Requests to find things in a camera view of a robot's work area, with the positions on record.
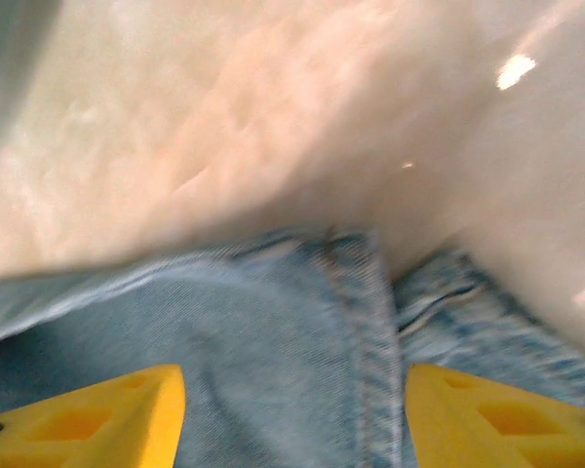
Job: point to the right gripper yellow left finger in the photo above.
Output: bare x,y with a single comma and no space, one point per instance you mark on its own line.
102,424

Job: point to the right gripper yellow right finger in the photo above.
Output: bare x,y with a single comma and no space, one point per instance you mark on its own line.
507,429

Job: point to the light blue denim jeans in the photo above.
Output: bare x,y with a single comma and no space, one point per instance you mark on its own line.
273,341

